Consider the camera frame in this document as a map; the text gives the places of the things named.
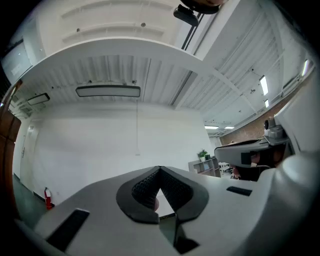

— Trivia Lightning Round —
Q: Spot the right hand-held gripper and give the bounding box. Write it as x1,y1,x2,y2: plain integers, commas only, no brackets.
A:
214,71,320,168

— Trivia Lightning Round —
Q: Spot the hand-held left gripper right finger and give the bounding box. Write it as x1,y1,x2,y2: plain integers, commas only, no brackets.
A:
159,165,273,256

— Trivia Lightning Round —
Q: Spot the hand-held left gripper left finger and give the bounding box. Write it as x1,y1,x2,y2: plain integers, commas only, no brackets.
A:
34,165,181,256

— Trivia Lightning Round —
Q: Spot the white shelf cabinet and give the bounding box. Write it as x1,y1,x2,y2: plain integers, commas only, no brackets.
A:
187,157,222,178

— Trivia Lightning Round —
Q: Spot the red fire extinguisher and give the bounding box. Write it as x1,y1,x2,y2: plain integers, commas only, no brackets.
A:
44,186,54,211

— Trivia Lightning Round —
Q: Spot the brown wooden cabinet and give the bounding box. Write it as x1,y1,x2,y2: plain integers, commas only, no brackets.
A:
0,79,23,221

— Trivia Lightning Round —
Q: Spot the long black-framed pendant light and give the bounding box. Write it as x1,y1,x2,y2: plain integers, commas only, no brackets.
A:
26,92,51,106
75,84,141,98

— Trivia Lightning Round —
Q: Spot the black camera cable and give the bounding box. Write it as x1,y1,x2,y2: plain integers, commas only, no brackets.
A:
181,13,204,51

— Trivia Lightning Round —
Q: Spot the black head-worn camera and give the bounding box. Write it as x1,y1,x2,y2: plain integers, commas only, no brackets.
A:
173,4,201,27

